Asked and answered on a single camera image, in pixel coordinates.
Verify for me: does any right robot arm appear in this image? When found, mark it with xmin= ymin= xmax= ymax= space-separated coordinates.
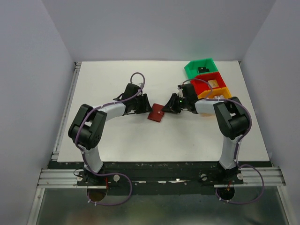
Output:
xmin=162 ymin=83 xmax=252 ymax=184

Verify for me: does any yellow plastic bin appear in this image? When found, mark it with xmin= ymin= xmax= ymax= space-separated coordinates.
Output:
xmin=198 ymin=87 xmax=232 ymax=99

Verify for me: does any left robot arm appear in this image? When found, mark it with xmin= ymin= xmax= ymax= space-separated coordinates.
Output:
xmin=68 ymin=83 xmax=152 ymax=185

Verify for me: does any black item in green bin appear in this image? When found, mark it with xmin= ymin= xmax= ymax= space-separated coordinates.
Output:
xmin=198 ymin=67 xmax=210 ymax=74

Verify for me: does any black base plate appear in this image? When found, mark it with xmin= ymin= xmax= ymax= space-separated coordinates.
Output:
xmin=47 ymin=161 xmax=272 ymax=196

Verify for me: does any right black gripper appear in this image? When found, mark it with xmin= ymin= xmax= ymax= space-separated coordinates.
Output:
xmin=161 ymin=93 xmax=188 ymax=114

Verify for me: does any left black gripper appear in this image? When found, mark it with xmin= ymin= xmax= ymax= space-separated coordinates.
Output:
xmin=131 ymin=93 xmax=153 ymax=114

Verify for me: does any red leather card holder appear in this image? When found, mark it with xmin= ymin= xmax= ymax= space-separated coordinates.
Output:
xmin=148 ymin=103 xmax=165 ymax=122

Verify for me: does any white box in yellow bin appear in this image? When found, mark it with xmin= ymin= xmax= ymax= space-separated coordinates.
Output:
xmin=213 ymin=95 xmax=225 ymax=99

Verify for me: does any aluminium rail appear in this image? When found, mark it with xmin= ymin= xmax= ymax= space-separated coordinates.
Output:
xmin=37 ymin=167 xmax=286 ymax=189
xmin=50 ymin=62 xmax=82 ymax=161

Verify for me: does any red plastic bin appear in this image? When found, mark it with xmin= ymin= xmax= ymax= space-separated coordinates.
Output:
xmin=190 ymin=72 xmax=226 ymax=95

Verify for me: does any aluminium left side rail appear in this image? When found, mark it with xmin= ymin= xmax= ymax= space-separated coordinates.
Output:
xmin=50 ymin=62 xmax=82 ymax=161

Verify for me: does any aluminium front rail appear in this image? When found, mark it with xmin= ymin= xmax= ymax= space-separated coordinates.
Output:
xmin=37 ymin=167 xmax=286 ymax=189

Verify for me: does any green plastic bin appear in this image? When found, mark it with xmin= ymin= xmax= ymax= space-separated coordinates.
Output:
xmin=184 ymin=58 xmax=218 ymax=79

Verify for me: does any tan box in red bin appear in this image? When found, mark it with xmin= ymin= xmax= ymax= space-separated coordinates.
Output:
xmin=208 ymin=79 xmax=219 ymax=88

